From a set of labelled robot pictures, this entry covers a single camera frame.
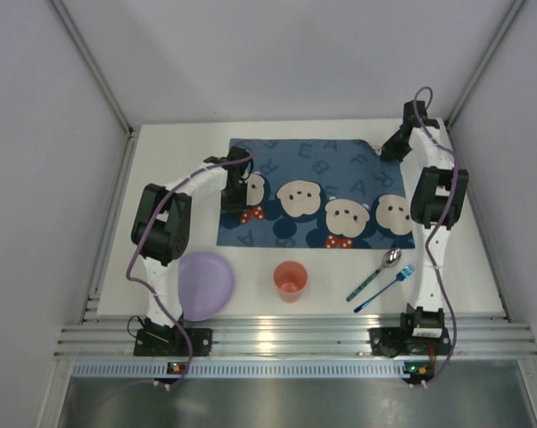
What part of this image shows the left aluminium frame post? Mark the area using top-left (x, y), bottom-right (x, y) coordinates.
top-left (49, 0), bottom-right (136, 137)

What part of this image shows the aluminium frame post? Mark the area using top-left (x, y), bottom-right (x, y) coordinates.
top-left (443, 0), bottom-right (528, 129)
top-left (49, 0), bottom-right (136, 137)

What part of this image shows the orange plastic cup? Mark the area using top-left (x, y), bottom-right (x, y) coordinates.
top-left (273, 260), bottom-right (308, 303)

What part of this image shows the aluminium rail frame front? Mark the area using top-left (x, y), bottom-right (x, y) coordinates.
top-left (54, 315), bottom-right (537, 360)

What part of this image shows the purple plastic plate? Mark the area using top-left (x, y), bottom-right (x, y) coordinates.
top-left (178, 251), bottom-right (235, 322)

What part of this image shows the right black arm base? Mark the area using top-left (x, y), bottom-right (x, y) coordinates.
top-left (369, 304), bottom-right (451, 358)

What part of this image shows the blue bear print placemat cloth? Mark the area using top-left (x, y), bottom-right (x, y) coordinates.
top-left (217, 138), bottom-right (415, 250)

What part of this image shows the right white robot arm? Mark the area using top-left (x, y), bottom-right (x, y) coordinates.
top-left (379, 101), bottom-right (469, 313)

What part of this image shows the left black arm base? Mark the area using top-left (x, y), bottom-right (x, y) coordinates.
top-left (127, 316), bottom-right (212, 357)

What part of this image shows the silver spoon green handle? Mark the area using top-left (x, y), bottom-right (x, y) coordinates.
top-left (345, 248), bottom-right (401, 302)

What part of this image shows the right aluminium frame post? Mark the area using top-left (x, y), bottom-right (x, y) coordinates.
top-left (443, 0), bottom-right (528, 129)

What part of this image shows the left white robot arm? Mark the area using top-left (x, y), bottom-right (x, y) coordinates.
top-left (126, 146), bottom-right (253, 327)

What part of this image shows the perforated cable duct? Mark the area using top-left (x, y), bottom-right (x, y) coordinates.
top-left (72, 360), bottom-right (433, 379)

